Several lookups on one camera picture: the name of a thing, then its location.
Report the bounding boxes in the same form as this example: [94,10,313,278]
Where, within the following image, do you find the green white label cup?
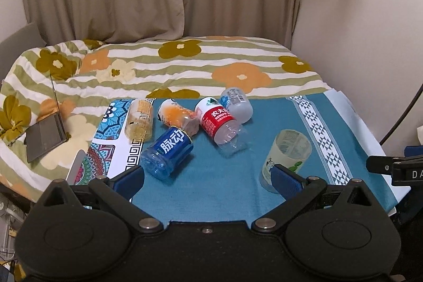
[259,129,312,193]

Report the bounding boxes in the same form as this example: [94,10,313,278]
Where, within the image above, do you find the blue label plastic cup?
[140,126,194,180]

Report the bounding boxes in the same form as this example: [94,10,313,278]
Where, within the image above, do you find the orange label plastic cup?
[158,99,200,137]

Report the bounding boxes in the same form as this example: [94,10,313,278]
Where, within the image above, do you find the red label plastic cup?
[194,97,249,157]

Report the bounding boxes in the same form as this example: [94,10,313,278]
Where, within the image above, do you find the grey label plastic cup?
[219,87,253,124]

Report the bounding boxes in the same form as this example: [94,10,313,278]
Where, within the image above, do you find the white cloth at right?
[417,125,423,145]

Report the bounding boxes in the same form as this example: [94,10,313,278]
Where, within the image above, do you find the blue patterned cloth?
[132,90,410,223]

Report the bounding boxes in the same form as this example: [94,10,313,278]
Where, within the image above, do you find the grey laptop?
[24,76,68,163]

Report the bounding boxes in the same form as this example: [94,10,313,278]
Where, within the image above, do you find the floral striped duvet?
[1,36,328,201]

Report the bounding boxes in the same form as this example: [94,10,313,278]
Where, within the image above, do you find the grey headboard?
[0,23,46,81]

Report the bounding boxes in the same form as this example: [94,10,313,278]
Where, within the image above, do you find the black cable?
[378,84,423,145]

